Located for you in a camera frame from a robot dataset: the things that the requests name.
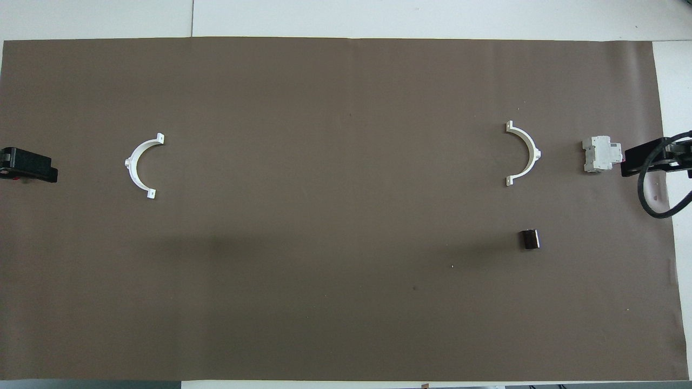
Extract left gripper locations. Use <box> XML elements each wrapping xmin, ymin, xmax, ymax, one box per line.
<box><xmin>0</xmin><ymin>147</ymin><xmax>58</xmax><ymax>183</ymax></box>

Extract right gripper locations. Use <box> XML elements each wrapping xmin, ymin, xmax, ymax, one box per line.
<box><xmin>621</xmin><ymin>132</ymin><xmax>692</xmax><ymax>178</ymax></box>

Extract white half-ring pipe clamp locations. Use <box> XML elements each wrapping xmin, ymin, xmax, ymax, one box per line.
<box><xmin>124</xmin><ymin>133</ymin><xmax>165</xmax><ymax>199</ymax></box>
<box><xmin>505</xmin><ymin>120</ymin><xmax>542</xmax><ymax>187</ymax></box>

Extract white circuit breaker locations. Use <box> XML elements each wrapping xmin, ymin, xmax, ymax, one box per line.
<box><xmin>582</xmin><ymin>135</ymin><xmax>624</xmax><ymax>174</ymax></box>

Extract brown paper table mat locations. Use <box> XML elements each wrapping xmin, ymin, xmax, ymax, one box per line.
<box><xmin>0</xmin><ymin>36</ymin><xmax>688</xmax><ymax>381</ymax></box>

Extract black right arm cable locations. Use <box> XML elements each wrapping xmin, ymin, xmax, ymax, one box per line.
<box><xmin>638</xmin><ymin>130</ymin><xmax>692</xmax><ymax>219</ymax></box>

